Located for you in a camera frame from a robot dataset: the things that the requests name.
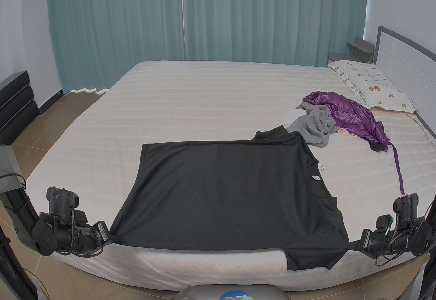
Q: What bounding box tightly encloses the bed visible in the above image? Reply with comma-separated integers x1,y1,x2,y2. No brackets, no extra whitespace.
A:
25,25,436,292

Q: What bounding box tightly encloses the white garment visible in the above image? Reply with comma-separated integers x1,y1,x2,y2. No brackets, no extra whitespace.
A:
283,109,305,127

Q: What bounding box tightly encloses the white printed pillow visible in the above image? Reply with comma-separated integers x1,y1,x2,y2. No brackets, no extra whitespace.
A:
327,60,418,112

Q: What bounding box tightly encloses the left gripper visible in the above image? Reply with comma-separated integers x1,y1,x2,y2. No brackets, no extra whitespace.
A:
79,221,114,254

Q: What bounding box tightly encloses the black cable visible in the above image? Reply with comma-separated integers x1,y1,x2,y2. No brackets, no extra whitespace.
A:
66,242,104,258

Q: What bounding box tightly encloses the purple satin garment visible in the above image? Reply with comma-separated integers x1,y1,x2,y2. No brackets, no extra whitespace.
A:
303,91,406,195

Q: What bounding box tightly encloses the blue-green curtain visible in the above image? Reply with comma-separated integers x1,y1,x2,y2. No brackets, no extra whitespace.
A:
48,0,186,93
182,0,368,68

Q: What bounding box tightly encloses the grey bedside table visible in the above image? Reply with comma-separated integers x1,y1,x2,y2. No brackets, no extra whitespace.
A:
328,36,375,63

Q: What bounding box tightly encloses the black T-shirt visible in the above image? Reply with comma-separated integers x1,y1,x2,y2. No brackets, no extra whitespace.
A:
110,126,349,271

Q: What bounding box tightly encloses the black chest of drawers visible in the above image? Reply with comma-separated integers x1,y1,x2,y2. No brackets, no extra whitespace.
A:
0,70,39,146

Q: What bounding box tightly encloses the grey garment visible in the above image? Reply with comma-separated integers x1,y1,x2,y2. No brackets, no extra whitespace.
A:
285,101,338,149

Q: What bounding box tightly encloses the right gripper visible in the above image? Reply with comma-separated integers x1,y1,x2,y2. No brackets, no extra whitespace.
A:
360,228,393,256

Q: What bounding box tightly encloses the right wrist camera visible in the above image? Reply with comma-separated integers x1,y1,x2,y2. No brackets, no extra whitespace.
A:
376,214,392,231

